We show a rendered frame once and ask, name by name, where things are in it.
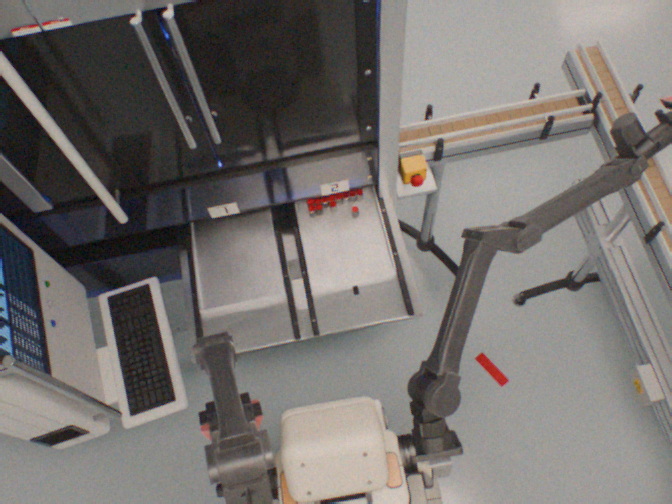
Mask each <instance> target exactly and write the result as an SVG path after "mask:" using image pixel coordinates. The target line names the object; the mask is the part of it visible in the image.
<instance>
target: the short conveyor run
mask: <svg viewBox="0 0 672 504"><path fill-rule="evenodd" d="M539 88H540V84H539V83H535V84H534V89H532V91H531V94H530V97H529V99H528V100H526V101H521V102H516V103H510V104H505V105H500V106H495V107H491V108H486V109H481V110H476V111H470V112H465V113H460V114H455V115H450V116H445V117H440V119H435V120H432V112H433V110H432V108H433V106H432V105H431V104H428V105H427V106H426V110H425V117H424V122H420V123H415V124H410V125H405V126H401V129H400V146H399V153H404V152H409V151H414V150H419V149H422V151H423V155H424V158H425V162H428V163H429V166H430V167H432V166H438V165H443V164H448V163H453V162H458V161H463V160H467V158H472V157H478V156H483V155H488V154H493V153H498V152H503V151H507V150H513V149H518V148H523V147H528V146H533V145H538V144H542V143H547V142H553V141H558V140H563V139H568V138H573V137H577V136H582V135H587V133H589V132H590V130H591V128H592V126H593V124H594V122H595V118H594V114H593V113H592V111H591V109H592V108H593V104H587V103H586V101H585V99H584V96H583V94H584V92H585V90H584V89H581V90H576V91H571V92H566V93H561V94H556V95H550V96H545V97H541V98H539V97H538V93H539Z"/></svg>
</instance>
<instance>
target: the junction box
mask: <svg viewBox="0 0 672 504"><path fill-rule="evenodd" d="M628 375H629V378H630V380H631V383H632V385H633V388H634V390H635V393H636V396H637V399H638V401H639V404H640V406H641V407H644V406H649V405H653V404H657V403H659V402H661V401H663V400H665V396H664V392H663V390H662V388H661V385H660V383H659V381H658V378H657V376H656V374H654V371H653V369H652V366H651V364H646V365H641V366H637V367H635V368H634V369H632V370H631V371H629V372H628Z"/></svg>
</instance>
